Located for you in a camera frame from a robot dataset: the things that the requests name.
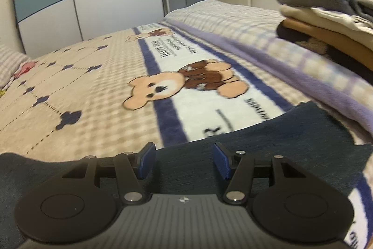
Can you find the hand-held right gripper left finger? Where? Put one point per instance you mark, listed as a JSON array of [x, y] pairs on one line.
[[147, 160]]

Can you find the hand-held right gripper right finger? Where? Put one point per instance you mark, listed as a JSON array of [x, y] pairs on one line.
[[221, 161]]

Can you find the dark denim jeans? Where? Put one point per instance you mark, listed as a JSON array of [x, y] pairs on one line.
[[291, 144]]

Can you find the beige bear printed blanket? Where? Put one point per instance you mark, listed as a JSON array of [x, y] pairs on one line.
[[87, 85]]

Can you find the purple plaid quilt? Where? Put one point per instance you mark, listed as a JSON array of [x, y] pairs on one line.
[[247, 24]]

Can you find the black patterned folded garment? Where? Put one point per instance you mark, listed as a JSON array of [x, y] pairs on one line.
[[291, 34]]

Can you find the pink cloth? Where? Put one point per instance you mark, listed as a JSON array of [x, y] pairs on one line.
[[24, 68]]

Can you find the white and teal wardrobe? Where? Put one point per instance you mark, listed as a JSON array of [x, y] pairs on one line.
[[102, 4]]

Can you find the plaid pillow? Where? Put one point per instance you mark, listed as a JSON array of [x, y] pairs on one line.
[[11, 62]]

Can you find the cream folded garment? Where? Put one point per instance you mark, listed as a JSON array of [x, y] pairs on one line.
[[306, 14]]

